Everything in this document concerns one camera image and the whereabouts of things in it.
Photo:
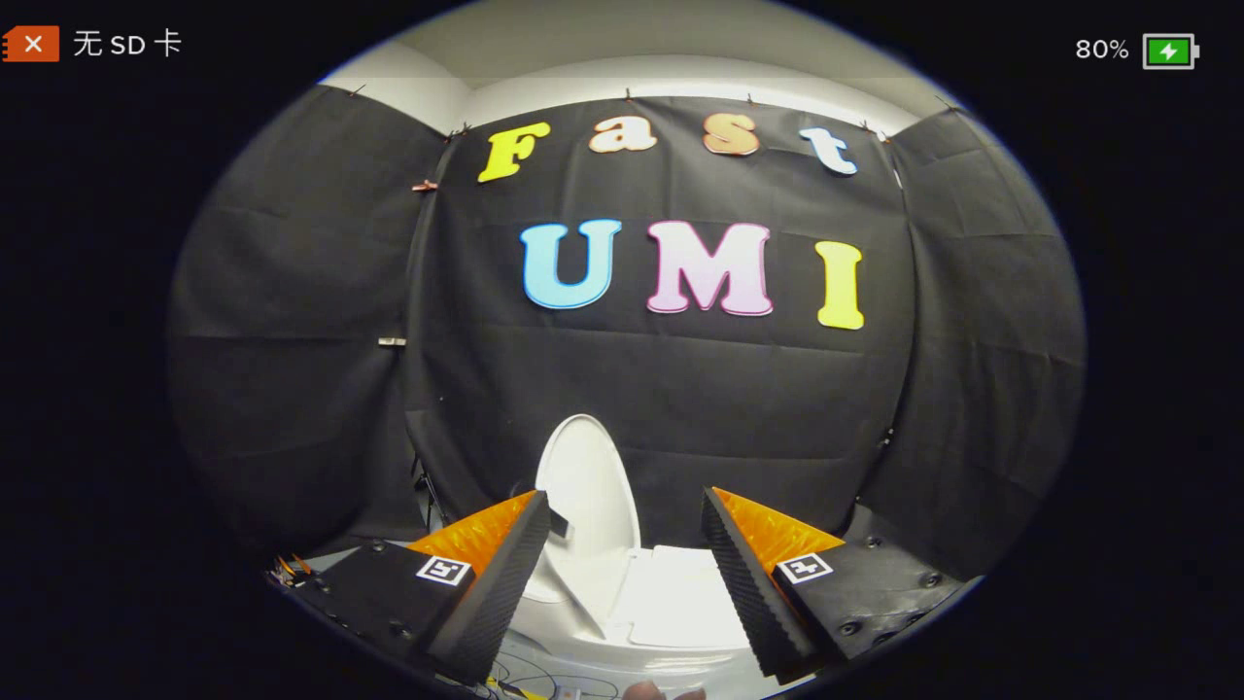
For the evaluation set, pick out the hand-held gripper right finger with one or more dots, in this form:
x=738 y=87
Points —
x=748 y=593

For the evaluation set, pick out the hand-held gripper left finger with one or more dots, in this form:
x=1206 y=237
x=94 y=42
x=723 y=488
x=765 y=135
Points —
x=505 y=583

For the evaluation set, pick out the white toilet lid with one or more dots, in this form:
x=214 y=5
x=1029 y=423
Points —
x=588 y=476

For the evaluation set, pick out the white toilet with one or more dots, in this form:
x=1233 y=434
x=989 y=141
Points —
x=680 y=598

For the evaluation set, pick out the black backdrop cloth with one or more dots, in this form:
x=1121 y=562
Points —
x=661 y=389

